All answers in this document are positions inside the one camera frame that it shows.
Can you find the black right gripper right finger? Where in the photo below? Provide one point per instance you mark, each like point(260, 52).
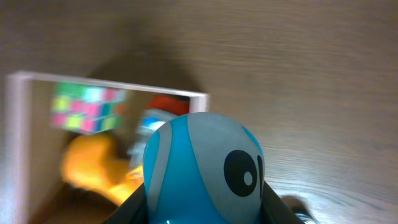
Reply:
point(273, 209)

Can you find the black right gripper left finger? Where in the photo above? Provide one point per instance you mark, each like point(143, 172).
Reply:
point(133, 211)

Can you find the yellow rubber animal toy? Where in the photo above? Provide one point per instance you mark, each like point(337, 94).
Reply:
point(91, 162)

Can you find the blue white ball toy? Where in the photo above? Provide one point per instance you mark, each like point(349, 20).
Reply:
point(203, 168)

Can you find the red grey toy truck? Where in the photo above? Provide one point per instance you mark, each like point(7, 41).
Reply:
point(160, 109)

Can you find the pastel rubik's cube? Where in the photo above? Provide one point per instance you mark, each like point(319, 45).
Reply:
point(87, 109)

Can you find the beige cardboard box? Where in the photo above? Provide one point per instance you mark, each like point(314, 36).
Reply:
point(18, 123)

